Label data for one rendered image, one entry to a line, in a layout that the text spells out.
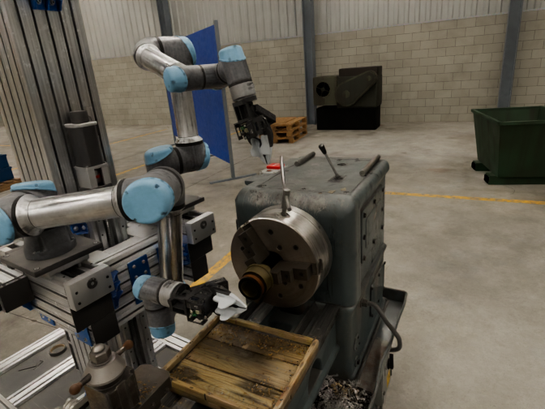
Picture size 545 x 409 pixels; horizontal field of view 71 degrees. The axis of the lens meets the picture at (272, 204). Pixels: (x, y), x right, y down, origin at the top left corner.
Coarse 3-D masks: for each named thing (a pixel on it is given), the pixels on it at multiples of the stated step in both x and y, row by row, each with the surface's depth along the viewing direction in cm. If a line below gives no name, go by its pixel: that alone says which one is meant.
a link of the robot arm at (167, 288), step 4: (168, 280) 109; (172, 280) 111; (164, 284) 108; (168, 284) 109; (172, 284) 108; (176, 284) 108; (164, 288) 107; (168, 288) 107; (172, 288) 107; (160, 292) 107; (164, 292) 107; (168, 292) 106; (160, 296) 107; (164, 296) 106; (168, 296) 106; (160, 300) 108; (164, 300) 107; (164, 304) 108; (168, 304) 107
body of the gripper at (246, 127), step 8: (232, 104) 115; (240, 104) 114; (248, 104) 117; (240, 112) 115; (248, 112) 116; (240, 120) 116; (248, 120) 115; (256, 120) 116; (264, 120) 120; (248, 128) 116; (256, 128) 116; (264, 128) 120; (240, 136) 119; (248, 136) 117
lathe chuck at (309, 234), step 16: (256, 224) 119; (272, 224) 116; (288, 224) 114; (304, 224) 118; (272, 240) 118; (288, 240) 115; (304, 240) 113; (320, 240) 118; (240, 256) 126; (272, 256) 131; (288, 256) 117; (304, 256) 115; (320, 256) 116; (240, 272) 129; (320, 272) 117; (272, 288) 125; (288, 288) 122; (304, 288) 119; (272, 304) 127; (288, 304) 124
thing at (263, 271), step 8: (256, 264) 113; (248, 272) 111; (256, 272) 110; (264, 272) 111; (240, 280) 110; (248, 280) 108; (256, 280) 108; (264, 280) 109; (272, 280) 112; (240, 288) 111; (248, 288) 113; (256, 288) 108; (264, 288) 110; (248, 296) 111; (256, 296) 109
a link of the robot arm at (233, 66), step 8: (224, 48) 113; (232, 48) 112; (240, 48) 114; (224, 56) 113; (232, 56) 112; (240, 56) 113; (224, 64) 114; (232, 64) 113; (240, 64) 113; (224, 72) 116; (232, 72) 113; (240, 72) 113; (248, 72) 115; (224, 80) 119; (232, 80) 114; (240, 80) 114; (248, 80) 115
